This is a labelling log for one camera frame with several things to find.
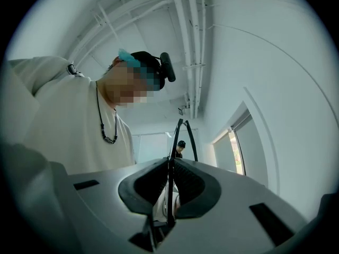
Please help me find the teal head cover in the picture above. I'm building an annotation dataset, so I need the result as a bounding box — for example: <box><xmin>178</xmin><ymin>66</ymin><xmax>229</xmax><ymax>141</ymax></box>
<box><xmin>117</xmin><ymin>48</ymin><xmax>138</xmax><ymax>63</ymax></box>

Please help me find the small black garment clip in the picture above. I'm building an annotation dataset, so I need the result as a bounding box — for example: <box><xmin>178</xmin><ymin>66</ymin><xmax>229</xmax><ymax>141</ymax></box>
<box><xmin>67</xmin><ymin>63</ymin><xmax>85</xmax><ymax>78</ymax></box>

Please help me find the window with roller blinds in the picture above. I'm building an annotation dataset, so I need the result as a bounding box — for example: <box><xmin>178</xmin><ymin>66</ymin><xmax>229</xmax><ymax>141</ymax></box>
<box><xmin>211</xmin><ymin>106</ymin><xmax>256</xmax><ymax>176</ymax></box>

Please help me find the black head-mounted camera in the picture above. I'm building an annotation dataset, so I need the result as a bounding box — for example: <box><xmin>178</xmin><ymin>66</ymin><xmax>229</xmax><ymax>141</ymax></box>
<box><xmin>158</xmin><ymin>52</ymin><xmax>177</xmax><ymax>83</ymax></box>

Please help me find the black cord necklace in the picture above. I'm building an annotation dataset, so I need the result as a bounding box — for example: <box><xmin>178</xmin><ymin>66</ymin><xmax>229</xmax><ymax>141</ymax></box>
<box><xmin>95</xmin><ymin>80</ymin><xmax>119</xmax><ymax>145</ymax></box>

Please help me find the white pipe bundle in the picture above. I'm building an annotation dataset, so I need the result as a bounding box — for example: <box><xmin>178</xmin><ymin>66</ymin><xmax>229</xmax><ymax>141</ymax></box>
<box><xmin>171</xmin><ymin>0</ymin><xmax>214</xmax><ymax>119</ymax></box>

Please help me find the person in white coat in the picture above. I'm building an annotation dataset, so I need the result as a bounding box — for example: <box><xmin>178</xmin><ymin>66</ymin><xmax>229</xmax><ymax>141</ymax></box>
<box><xmin>7</xmin><ymin>56</ymin><xmax>137</xmax><ymax>176</ymax></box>

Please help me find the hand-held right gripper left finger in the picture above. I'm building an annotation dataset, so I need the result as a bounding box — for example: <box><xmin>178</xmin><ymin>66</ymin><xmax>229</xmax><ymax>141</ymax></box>
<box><xmin>66</xmin><ymin>158</ymin><xmax>170</xmax><ymax>254</ymax></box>

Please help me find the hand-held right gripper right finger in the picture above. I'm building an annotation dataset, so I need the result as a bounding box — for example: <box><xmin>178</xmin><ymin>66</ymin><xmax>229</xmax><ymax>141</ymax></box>
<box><xmin>158</xmin><ymin>158</ymin><xmax>308</xmax><ymax>254</ymax></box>

